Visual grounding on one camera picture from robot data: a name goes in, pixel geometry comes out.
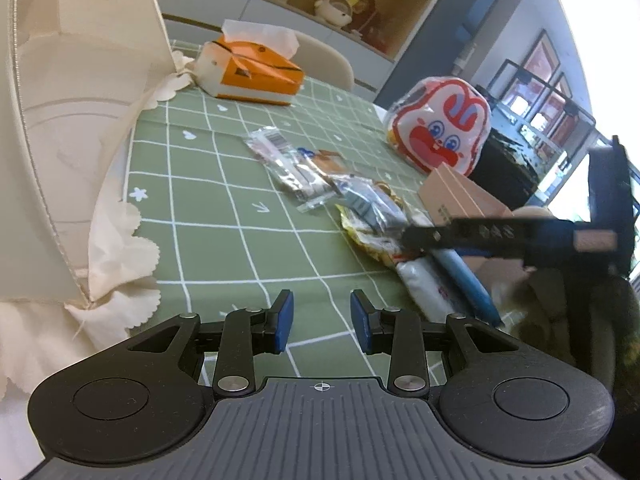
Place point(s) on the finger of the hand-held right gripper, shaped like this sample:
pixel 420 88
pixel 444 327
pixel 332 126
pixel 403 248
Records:
pixel 475 234

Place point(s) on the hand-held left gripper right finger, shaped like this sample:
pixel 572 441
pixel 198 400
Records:
pixel 361 322

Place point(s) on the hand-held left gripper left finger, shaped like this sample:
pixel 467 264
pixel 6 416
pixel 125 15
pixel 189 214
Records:
pixel 284 322

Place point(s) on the brown cardboard box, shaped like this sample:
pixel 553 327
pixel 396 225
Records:
pixel 450 195

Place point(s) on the blue white snack packet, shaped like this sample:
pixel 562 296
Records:
pixel 465 280

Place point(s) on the yellow snack packet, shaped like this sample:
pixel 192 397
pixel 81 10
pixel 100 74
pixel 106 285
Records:
pixel 370 240

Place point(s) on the silver blue snack packet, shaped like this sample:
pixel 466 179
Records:
pixel 365 195

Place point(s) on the long clear barcode snack packet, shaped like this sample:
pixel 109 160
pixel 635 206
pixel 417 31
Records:
pixel 267 142

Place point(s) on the black furniture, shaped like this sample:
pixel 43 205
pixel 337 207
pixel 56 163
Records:
pixel 505 170

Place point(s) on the red white rabbit bag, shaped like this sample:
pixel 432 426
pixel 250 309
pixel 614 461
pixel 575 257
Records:
pixel 440 125

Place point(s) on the green checkered tablecloth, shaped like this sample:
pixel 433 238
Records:
pixel 210 220

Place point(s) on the clear bread packet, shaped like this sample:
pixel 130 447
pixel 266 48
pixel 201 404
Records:
pixel 325 162

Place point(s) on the dark blue door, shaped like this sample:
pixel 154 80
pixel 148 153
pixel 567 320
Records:
pixel 450 35

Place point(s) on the beige chair back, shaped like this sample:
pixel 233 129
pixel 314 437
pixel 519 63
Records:
pixel 330 62

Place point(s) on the orange tissue box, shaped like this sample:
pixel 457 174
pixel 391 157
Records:
pixel 250 77

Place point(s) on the brown lion plush toy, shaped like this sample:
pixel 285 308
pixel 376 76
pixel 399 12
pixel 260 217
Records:
pixel 369 10

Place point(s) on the white plush toy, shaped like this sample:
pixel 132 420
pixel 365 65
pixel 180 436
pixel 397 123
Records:
pixel 332 10

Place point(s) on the white tissue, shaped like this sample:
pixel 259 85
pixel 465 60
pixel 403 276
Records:
pixel 260 34

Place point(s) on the cream mesh food cover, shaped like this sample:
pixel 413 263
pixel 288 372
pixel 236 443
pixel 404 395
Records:
pixel 75 85

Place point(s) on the wooden wall shelf cabinet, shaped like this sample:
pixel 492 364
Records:
pixel 250 5

